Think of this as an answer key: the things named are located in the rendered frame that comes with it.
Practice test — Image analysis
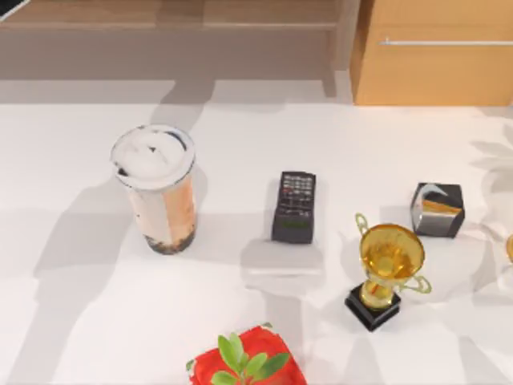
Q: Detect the milk tea cup white lid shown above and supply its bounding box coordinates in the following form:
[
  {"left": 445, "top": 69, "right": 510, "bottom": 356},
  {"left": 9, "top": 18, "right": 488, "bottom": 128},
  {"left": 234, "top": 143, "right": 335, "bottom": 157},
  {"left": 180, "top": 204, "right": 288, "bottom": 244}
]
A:
[{"left": 110, "top": 124, "right": 198, "bottom": 255}]

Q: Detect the black glossy cube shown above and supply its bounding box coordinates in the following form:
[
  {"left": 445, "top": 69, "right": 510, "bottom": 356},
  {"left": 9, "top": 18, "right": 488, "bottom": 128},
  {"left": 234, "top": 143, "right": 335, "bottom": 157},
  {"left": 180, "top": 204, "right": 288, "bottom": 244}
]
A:
[{"left": 410, "top": 182, "right": 466, "bottom": 239}]

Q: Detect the long metal handle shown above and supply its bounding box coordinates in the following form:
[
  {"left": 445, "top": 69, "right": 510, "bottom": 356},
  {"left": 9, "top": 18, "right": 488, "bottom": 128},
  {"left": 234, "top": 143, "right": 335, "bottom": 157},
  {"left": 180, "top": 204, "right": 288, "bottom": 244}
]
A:
[{"left": 378, "top": 36, "right": 513, "bottom": 47}]

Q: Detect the red pot green plant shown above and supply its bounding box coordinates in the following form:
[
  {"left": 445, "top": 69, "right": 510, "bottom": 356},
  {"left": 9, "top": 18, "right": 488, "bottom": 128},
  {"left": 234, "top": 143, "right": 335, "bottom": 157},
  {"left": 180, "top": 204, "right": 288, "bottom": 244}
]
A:
[{"left": 185, "top": 322, "right": 309, "bottom": 385}]

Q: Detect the gold trophy black base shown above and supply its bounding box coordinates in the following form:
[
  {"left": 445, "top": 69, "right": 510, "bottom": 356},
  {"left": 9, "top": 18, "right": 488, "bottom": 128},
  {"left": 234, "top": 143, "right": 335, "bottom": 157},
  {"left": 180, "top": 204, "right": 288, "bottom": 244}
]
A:
[{"left": 344, "top": 212, "right": 433, "bottom": 332}]

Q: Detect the wooden cupboard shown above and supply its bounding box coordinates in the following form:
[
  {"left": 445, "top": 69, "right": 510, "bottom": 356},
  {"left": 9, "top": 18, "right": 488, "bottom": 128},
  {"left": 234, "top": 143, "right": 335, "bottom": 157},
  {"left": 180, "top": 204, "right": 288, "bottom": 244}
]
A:
[{"left": 349, "top": 0, "right": 513, "bottom": 107}]

